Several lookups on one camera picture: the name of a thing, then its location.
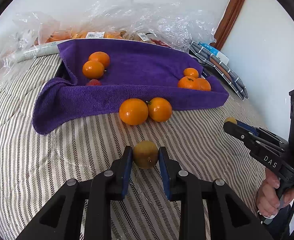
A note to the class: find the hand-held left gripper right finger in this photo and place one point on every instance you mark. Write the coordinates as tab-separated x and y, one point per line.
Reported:
165	177

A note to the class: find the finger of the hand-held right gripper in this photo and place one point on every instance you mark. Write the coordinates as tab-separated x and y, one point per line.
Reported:
249	128
239	133

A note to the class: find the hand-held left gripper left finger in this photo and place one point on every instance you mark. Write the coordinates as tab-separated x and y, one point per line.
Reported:
127	175

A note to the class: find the small yellow kumquat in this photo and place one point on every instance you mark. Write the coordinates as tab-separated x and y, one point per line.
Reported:
230	120

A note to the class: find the olive green round kiwi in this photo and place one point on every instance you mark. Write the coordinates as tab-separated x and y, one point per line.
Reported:
145	156

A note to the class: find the orange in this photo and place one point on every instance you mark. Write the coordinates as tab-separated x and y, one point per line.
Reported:
160	109
205	85
191	72
99	58
133	111
188	83
93	70

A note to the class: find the small red tomato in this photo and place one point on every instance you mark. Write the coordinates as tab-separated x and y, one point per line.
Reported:
93	82

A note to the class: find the purple towel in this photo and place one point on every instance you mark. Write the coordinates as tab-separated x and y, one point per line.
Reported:
142	65

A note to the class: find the person's right hand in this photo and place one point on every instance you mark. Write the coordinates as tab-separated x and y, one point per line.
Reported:
265	197

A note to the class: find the person's dark trousers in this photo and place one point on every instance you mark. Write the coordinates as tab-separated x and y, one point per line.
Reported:
279	221

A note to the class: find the folded blue checked cloth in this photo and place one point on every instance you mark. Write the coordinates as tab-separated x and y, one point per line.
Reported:
224	72

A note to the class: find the blue tissue pack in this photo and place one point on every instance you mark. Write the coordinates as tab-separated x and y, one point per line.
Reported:
218	52

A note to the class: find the clear bag of longans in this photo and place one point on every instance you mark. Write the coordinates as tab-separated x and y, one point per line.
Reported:
142	38

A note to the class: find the clear bag of oranges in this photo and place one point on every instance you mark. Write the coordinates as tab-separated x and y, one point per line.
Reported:
81	34

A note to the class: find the white tube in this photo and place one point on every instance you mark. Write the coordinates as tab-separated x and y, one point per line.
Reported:
36	51

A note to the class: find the crumpled clear plastic bag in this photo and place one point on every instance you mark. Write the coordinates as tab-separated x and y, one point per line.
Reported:
142	12

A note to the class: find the wooden door frame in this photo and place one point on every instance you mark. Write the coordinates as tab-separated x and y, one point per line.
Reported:
234	10

